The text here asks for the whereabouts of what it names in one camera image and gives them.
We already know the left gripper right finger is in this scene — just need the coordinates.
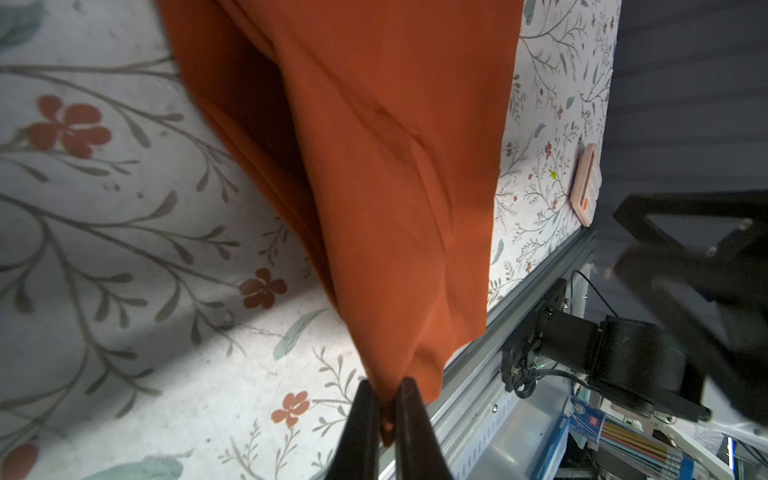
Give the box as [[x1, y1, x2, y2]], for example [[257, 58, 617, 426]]
[[394, 377, 453, 480]]

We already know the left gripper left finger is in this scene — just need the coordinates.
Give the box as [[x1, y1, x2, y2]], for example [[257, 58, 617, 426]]
[[325, 380, 381, 480]]

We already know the rust brown skirt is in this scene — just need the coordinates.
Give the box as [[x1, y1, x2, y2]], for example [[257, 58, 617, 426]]
[[157, 1, 523, 442]]

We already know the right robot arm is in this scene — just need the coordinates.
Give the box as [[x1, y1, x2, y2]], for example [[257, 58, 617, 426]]
[[536, 190, 767, 424]]

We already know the white calculator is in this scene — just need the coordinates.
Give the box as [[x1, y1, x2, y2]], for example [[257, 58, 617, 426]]
[[569, 143, 602, 227]]

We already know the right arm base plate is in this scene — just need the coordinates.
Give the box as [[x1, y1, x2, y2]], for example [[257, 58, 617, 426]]
[[500, 278, 568, 399]]

